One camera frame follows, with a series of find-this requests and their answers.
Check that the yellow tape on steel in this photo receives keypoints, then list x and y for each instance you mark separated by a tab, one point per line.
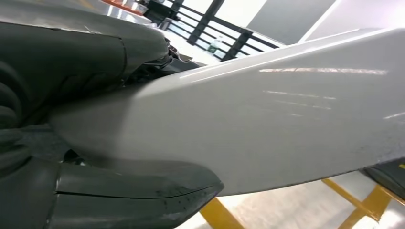
218	218

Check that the orange flat object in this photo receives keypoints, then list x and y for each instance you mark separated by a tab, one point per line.
123	6

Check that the black metal railing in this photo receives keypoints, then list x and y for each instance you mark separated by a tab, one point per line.
202	22

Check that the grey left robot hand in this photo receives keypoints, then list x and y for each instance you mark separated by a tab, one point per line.
79	57

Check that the clear plastic water bottle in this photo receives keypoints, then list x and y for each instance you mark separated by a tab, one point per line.
215	45

